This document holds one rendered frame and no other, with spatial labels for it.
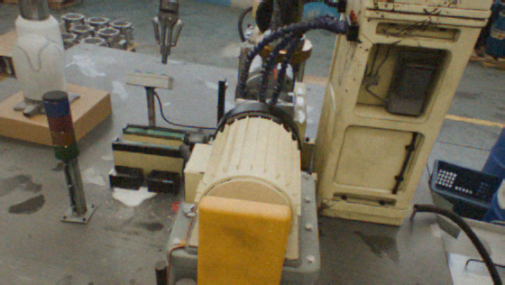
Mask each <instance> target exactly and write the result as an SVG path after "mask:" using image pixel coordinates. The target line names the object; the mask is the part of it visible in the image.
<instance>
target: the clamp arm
mask: <svg viewBox="0 0 505 285"><path fill-rule="evenodd" d="M227 87H228V83H226V77H219V82H218V103H217V123H216V127H217V125H218V124H219V123H220V119H221V118H222V117H223V116H224V115H225V90H226V89H227Z"/></svg>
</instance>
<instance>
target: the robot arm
mask: <svg viewBox="0 0 505 285"><path fill-rule="evenodd" d="M180 3H181V0H160V6H159V12H158V14H157V16H156V17H155V18H151V22H152V23H153V28H154V34H155V40H156V43H157V44H159V45H160V54H162V55H161V64H163V65H168V59H167V58H168V55H170V50H171V47H172V46H176V44H177V41H178V39H179V33H180V31H181V29H182V27H183V26H184V25H185V24H184V23H183V22H182V21H181V20H179V17H178V14H179V4H180ZM18 4H19V7H20V12H21V15H19V16H18V17H17V19H16V20H15V30H16V35H17V40H16V42H15V44H14V46H13V48H12V62H13V65H14V71H15V75H16V77H17V80H18V82H19V85H20V87H21V89H22V92H23V97H24V100H23V101H21V102H18V103H16V104H15V105H14V106H13V108H14V110H16V111H23V116H24V117H32V116H34V115H37V114H40V115H46V113H45V109H44V105H43V102H42V98H41V97H42V96H43V95H44V94H45V93H47V92H49V91H52V90H62V91H65V92H67V93H68V94H69V102H70V104H72V103H73V102H75V101H76V100H78V99H80V95H79V93H72V92H68V90H67V85H66V78H65V69H64V64H63V60H64V55H63V53H64V48H63V41H62V39H61V34H60V28H59V24H58V22H57V21H56V19H55V18H54V17H53V16H52V15H50V13H49V7H48V3H47V0H18ZM158 20H159V21H160V23H161V41H160V36H159V30H158V24H157V22H158ZM175 24H178V27H177V30H176V31H175V34H174V37H173V39H172V30H173V26H174V25H175ZM167 26H168V38H167V45H165V42H166V37H165V34H166V29H167Z"/></svg>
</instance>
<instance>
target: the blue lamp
mask: <svg viewBox="0 0 505 285"><path fill-rule="evenodd" d="M42 102H43V105H44V109H45V113H46V116H48V117H51V118H61V117H64V116H67V115H69V114H70V112H71V111H70V102H69V98H66V99H65V100H63V101H60V102H56V103H50V102H47V101H45V100H42Z"/></svg>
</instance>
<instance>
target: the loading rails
mask: <svg viewBox="0 0 505 285"><path fill-rule="evenodd" d="M122 132H123V140H119V139H118V136H116V137H115V138H114V139H113V141H112V142H111V144H112V150H113V155H114V166H115V165H122V166H129V167H136V168H143V175H146V176H149V175H150V171H151V170H167V171H174V172H178V173H179V179H183V178H182V171H183V156H182V154H181V152H180V151H179V146H180V145H181V144H183V140H182V138H183V136H184V133H186V132H189V133H201V132H194V131H188V130H181V129H174V128H168V127H154V126H148V125H141V124H128V123H126V124H125V125H124V126H123V127H122ZM201 134H204V133H201ZM207 134H209V135H210V141H213V139H214V134H213V133H207Z"/></svg>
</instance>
